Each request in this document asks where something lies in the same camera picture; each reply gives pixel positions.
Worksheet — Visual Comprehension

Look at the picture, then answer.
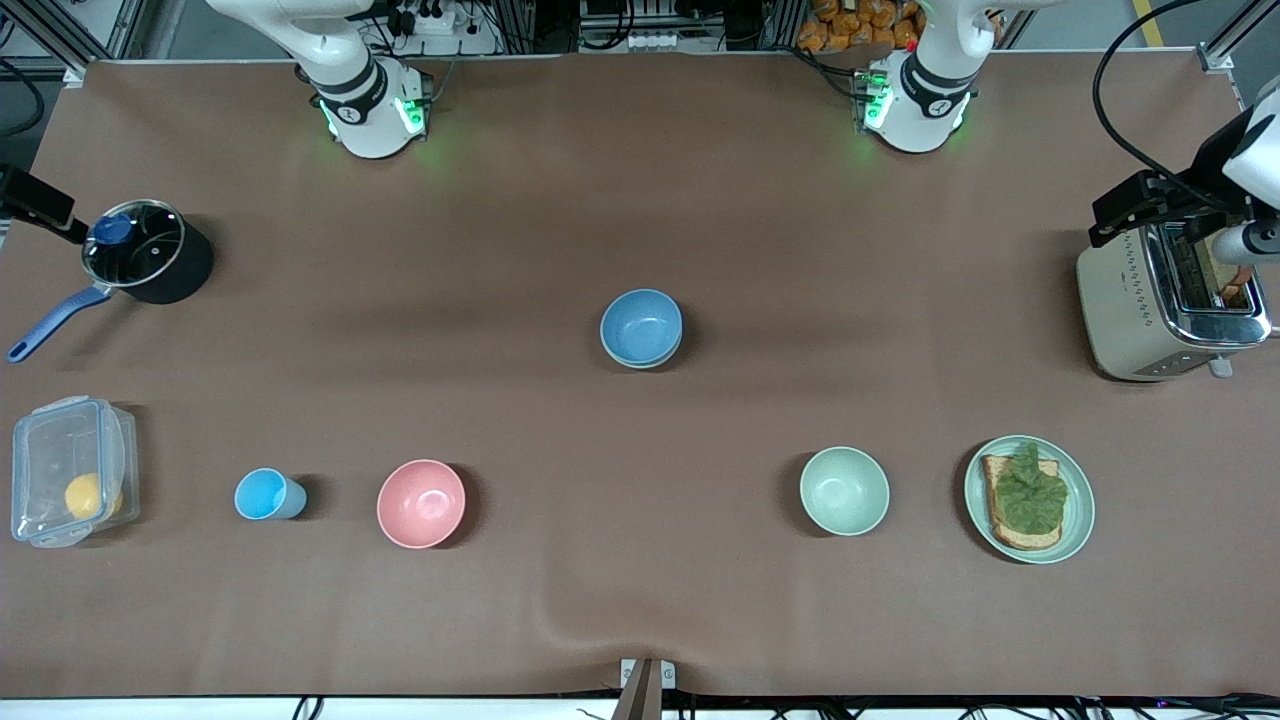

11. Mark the pink bowl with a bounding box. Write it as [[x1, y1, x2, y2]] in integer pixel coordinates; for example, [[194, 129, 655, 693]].
[[377, 459, 467, 550]]

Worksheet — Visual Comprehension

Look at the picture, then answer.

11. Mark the yellow orange fruit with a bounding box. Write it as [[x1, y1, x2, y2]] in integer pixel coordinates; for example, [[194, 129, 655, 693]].
[[65, 472, 123, 521]]

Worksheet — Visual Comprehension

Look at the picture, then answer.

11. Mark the clear plastic container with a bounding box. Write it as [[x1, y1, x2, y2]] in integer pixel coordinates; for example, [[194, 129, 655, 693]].
[[10, 396, 140, 549]]

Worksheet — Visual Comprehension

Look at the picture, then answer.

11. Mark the metal clamp bracket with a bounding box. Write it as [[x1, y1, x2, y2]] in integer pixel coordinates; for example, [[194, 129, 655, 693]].
[[612, 658, 677, 720]]

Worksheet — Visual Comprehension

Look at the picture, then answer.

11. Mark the green lettuce leaf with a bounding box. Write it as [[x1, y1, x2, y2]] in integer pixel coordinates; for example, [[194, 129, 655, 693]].
[[994, 442, 1069, 535]]

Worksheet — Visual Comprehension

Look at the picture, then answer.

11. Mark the blue bowl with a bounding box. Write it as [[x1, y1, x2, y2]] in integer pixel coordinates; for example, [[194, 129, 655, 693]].
[[600, 289, 684, 366]]

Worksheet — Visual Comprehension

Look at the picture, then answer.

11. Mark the toast slice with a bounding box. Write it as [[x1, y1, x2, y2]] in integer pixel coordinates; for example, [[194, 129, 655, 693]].
[[981, 454, 1063, 552]]

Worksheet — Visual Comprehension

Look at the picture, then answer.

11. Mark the black cable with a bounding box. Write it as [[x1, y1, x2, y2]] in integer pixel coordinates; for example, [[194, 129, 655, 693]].
[[0, 58, 47, 138], [1092, 0, 1251, 201]]

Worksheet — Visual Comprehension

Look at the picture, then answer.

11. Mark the light green plate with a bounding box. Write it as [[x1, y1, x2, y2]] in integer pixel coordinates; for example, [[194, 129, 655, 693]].
[[964, 435, 1096, 565]]

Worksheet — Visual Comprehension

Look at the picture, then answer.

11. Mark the blue cup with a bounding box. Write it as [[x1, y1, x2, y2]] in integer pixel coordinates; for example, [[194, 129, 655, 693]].
[[234, 468, 308, 521]]

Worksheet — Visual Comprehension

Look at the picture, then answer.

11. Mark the black pot with blue handle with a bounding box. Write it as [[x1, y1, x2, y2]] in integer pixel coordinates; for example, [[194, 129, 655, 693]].
[[7, 198, 214, 363]]

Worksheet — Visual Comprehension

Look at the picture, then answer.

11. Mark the silver toaster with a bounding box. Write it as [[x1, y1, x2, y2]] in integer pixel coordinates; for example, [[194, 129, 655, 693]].
[[1077, 225, 1274, 383]]

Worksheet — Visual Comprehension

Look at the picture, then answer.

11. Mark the bag of orange snacks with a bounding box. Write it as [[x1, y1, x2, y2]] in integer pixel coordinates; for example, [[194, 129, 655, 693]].
[[797, 0, 923, 54]]

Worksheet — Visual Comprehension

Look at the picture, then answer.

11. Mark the glass lid with blue knob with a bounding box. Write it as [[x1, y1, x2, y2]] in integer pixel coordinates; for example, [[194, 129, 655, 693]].
[[82, 200, 187, 288]]

